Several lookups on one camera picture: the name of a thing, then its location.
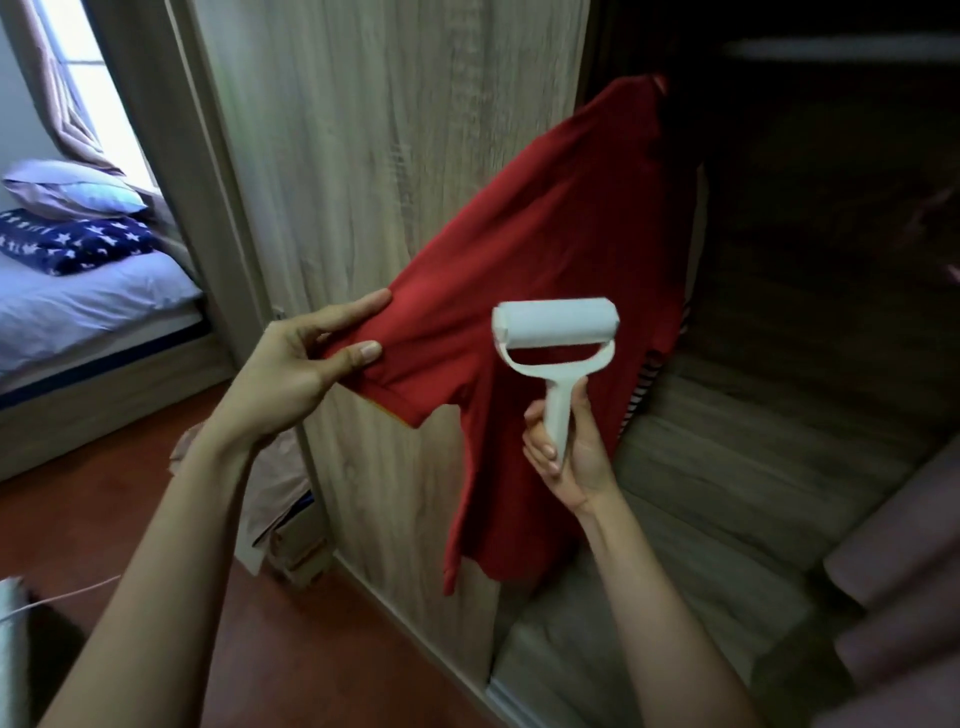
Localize cardboard box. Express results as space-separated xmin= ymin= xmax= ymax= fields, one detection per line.
xmin=266 ymin=491 xmax=336 ymax=588

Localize folded mauve fabric pile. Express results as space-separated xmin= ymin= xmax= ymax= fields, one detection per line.
xmin=813 ymin=438 xmax=960 ymax=728

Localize person's right forearm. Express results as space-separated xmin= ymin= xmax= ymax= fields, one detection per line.
xmin=579 ymin=486 xmax=762 ymax=728

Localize wooden wardrobe door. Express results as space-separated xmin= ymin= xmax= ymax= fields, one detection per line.
xmin=82 ymin=0 xmax=594 ymax=702

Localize white cable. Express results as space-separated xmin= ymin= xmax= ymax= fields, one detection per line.
xmin=0 ymin=574 xmax=123 ymax=622

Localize person's left forearm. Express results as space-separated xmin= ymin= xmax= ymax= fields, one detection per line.
xmin=39 ymin=420 xmax=256 ymax=728

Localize window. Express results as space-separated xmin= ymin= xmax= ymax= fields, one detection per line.
xmin=37 ymin=0 xmax=159 ymax=192

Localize bed with light sheet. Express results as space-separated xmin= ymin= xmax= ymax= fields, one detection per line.
xmin=0 ymin=247 xmax=237 ymax=481

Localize navy star print pillow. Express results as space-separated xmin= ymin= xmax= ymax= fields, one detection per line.
xmin=0 ymin=208 xmax=159 ymax=277

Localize light lilac pillow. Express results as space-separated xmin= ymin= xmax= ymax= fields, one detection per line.
xmin=1 ymin=158 xmax=149 ymax=222

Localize beige curtain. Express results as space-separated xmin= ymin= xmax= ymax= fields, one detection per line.
xmin=0 ymin=0 xmax=125 ymax=175

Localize beige plastic bag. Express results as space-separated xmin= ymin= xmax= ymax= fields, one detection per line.
xmin=169 ymin=421 xmax=312 ymax=577

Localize white lint roller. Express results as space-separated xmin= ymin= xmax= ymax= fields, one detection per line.
xmin=491 ymin=297 xmax=621 ymax=468

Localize person's left hand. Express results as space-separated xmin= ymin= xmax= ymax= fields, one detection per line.
xmin=210 ymin=288 xmax=393 ymax=449

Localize red shirt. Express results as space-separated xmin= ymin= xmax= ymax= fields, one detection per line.
xmin=322 ymin=73 xmax=702 ymax=596

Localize person's right hand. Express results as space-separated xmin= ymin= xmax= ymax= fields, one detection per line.
xmin=522 ymin=376 xmax=621 ymax=516

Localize white cloth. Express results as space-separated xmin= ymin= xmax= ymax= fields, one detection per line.
xmin=0 ymin=577 xmax=33 ymax=728

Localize striped garment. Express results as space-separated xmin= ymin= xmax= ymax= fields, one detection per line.
xmin=618 ymin=300 xmax=693 ymax=440

